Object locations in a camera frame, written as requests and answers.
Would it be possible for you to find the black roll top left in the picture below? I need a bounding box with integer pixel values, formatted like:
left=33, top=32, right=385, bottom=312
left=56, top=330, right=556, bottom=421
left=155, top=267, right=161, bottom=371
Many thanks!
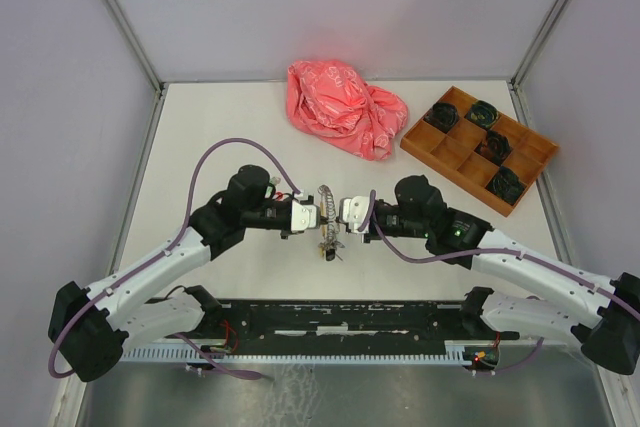
left=423, top=102, right=459, bottom=133

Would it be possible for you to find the black roll top right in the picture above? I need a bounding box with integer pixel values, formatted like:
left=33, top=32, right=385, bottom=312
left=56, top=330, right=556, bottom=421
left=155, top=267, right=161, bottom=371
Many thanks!
left=465, top=100, right=500, bottom=130

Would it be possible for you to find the metal keyring with keys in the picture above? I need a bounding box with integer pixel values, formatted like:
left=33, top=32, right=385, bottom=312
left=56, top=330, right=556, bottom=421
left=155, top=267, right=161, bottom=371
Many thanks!
left=318, top=184, right=344, bottom=262

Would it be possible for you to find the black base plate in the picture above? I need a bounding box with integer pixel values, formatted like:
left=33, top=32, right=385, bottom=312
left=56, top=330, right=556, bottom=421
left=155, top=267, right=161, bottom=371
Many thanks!
left=186, top=299, right=520, bottom=348

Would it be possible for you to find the white cable duct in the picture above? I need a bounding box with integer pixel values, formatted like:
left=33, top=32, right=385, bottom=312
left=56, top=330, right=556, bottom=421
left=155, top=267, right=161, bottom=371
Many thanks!
left=119, top=338, right=476, bottom=364

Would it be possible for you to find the pink crumpled cloth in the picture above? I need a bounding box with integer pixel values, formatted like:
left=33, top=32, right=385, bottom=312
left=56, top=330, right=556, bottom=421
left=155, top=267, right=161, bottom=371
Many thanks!
left=285, top=60, right=409, bottom=161

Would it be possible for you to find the black roll middle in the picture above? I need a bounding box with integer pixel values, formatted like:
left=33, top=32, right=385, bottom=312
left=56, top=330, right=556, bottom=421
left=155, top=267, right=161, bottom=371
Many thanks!
left=475, top=130, right=512, bottom=165

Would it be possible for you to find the black roll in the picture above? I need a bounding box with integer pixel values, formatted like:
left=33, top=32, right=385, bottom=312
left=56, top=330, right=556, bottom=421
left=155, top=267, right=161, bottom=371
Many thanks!
left=465, top=100, right=500, bottom=130
left=475, top=130, right=512, bottom=165
left=423, top=102, right=459, bottom=133
left=486, top=166, right=525, bottom=205

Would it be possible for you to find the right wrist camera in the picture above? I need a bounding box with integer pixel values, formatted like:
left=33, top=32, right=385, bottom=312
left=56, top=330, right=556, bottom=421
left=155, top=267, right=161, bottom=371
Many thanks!
left=338, top=196, right=373, bottom=234

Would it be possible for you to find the wooden compartment tray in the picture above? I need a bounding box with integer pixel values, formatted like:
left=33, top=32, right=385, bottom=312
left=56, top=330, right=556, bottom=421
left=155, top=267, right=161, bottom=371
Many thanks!
left=400, top=86, right=559, bottom=217

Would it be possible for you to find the black roll bottom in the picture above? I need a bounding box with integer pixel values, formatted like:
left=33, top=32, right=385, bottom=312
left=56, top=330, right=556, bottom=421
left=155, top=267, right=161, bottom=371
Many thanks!
left=486, top=166, right=525, bottom=205

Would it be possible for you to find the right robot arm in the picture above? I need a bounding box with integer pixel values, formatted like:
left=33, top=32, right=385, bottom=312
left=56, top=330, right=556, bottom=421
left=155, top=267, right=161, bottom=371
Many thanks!
left=341, top=175, right=639, bottom=375

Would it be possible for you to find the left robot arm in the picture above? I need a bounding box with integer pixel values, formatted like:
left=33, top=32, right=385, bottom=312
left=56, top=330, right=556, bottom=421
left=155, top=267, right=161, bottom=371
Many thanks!
left=48, top=165, right=319, bottom=382

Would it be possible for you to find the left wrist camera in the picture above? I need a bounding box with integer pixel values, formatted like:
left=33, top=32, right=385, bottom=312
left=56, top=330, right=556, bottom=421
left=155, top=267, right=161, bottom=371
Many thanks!
left=289, top=195, right=321, bottom=234

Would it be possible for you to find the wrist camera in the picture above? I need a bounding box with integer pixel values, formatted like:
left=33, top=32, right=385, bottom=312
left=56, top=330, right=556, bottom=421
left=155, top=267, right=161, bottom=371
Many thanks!
left=338, top=196, right=373, bottom=234
left=289, top=195, right=321, bottom=234

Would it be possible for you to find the key with green tag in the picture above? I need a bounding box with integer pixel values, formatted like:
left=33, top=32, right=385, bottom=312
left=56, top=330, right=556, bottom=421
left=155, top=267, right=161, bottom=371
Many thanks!
left=265, top=177, right=281, bottom=198

